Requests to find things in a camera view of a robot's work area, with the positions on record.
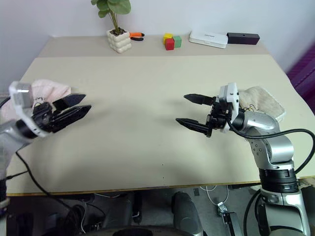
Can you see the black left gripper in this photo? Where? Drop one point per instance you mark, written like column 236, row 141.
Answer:
column 43, row 116

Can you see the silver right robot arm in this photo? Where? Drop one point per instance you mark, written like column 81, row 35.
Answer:
column 278, row 150

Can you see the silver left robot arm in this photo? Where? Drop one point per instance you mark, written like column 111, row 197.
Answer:
column 9, row 138

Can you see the green potted plant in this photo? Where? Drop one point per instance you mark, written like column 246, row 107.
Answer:
column 112, row 7

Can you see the red cube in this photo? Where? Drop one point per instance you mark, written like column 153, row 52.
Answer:
column 169, row 44

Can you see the cream bubble plant pot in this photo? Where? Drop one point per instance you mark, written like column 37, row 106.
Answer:
column 119, row 43

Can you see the large beige table mat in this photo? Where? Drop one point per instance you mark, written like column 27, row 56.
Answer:
column 137, row 137

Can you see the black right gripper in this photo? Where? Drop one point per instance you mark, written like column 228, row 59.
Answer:
column 219, row 115

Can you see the purple ribbed object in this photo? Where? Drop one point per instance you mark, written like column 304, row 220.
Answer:
column 305, row 73

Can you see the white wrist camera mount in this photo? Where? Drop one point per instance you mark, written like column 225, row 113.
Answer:
column 21, row 98
column 232, row 96

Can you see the yellow cube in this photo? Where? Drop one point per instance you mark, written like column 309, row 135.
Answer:
column 168, row 36

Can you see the black table leg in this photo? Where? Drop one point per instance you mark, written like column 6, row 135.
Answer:
column 137, row 206

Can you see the dark rounded upright shape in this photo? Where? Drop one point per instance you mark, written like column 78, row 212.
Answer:
column 184, row 214

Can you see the small metal clamp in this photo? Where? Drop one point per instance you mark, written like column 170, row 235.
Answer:
column 222, row 209

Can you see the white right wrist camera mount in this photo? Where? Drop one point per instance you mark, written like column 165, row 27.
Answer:
column 232, row 96

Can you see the pink towel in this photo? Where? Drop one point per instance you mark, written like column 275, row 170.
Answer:
column 49, row 86

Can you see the flat white box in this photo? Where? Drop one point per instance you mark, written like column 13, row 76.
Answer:
column 208, row 38

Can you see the orange and black pliers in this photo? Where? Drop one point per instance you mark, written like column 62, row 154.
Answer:
column 136, row 37

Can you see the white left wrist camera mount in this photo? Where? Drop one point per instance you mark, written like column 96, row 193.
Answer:
column 21, row 98

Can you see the green cube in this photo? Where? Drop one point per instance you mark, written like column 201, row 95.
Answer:
column 177, row 41

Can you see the long black box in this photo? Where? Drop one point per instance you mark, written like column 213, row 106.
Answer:
column 243, row 38

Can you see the beige towel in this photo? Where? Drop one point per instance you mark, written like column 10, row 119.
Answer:
column 263, row 100

